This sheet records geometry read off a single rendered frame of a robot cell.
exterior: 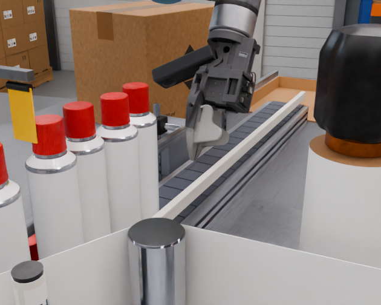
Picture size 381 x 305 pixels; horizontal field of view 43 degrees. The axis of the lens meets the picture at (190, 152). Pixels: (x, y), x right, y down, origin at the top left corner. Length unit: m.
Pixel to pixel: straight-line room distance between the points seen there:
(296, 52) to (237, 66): 4.21
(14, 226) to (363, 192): 0.31
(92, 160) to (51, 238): 0.09
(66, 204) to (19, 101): 0.11
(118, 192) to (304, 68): 4.49
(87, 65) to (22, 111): 0.71
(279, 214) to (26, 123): 0.40
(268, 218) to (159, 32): 0.53
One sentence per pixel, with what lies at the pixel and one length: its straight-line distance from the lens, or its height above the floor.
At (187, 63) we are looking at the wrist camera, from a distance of 0.81.
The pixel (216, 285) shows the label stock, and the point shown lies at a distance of 0.35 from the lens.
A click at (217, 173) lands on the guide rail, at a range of 0.79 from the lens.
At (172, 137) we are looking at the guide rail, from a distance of 0.79.
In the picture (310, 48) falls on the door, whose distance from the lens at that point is 4.98.
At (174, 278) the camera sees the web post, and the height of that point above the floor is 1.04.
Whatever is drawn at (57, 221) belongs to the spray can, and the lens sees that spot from 0.52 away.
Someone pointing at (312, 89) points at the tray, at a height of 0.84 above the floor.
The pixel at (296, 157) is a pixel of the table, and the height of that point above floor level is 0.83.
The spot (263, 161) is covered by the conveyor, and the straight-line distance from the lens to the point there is 0.98.
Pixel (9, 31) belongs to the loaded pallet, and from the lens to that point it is 4.77.
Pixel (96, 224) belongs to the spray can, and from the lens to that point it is 0.57.
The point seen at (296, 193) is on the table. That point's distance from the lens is 0.91.
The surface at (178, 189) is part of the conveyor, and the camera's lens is 0.79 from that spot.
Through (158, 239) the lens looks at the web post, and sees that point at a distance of 0.31.
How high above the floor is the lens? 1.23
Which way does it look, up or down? 22 degrees down
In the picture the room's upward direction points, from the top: straight up
